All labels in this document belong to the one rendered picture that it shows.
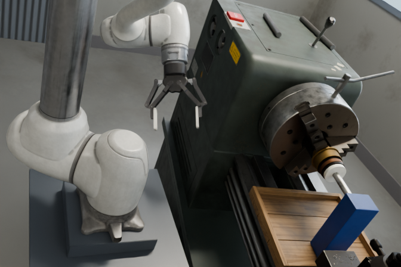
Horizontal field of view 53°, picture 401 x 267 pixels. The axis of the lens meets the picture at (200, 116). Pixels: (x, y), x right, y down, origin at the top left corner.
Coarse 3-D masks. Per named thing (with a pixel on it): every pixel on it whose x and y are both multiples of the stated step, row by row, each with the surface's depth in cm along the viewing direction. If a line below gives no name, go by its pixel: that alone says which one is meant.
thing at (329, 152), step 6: (324, 150) 126; (330, 150) 125; (336, 150) 127; (318, 156) 126; (324, 156) 124; (330, 156) 124; (336, 156) 124; (312, 162) 128; (318, 162) 125; (324, 162) 124; (330, 162) 122; (336, 162) 122; (342, 162) 123; (318, 168) 126; (324, 168) 123
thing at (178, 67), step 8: (168, 64) 129; (176, 64) 129; (184, 64) 131; (168, 72) 129; (176, 72) 128; (184, 72) 130; (168, 80) 131; (176, 80) 131; (184, 80) 130; (176, 88) 130
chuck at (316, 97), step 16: (288, 96) 132; (304, 96) 129; (320, 96) 129; (272, 112) 134; (288, 112) 128; (320, 112) 127; (336, 112) 129; (352, 112) 130; (272, 128) 132; (288, 128) 129; (320, 128) 132; (336, 128) 133; (352, 128) 135; (272, 144) 132; (288, 144) 134; (272, 160) 137; (288, 160) 138
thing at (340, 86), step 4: (344, 76) 126; (348, 76) 125; (344, 80) 126; (340, 84) 127; (344, 84) 127; (336, 88) 128; (340, 88) 128; (336, 92) 129; (332, 96) 130; (336, 96) 130
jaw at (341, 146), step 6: (324, 132) 136; (324, 138) 136; (330, 138) 134; (336, 138) 135; (342, 138) 135; (348, 138) 135; (354, 138) 136; (330, 144) 132; (336, 144) 132; (342, 144) 132; (348, 144) 133; (354, 144) 134; (342, 150) 130; (348, 150) 135; (354, 150) 136; (342, 156) 130
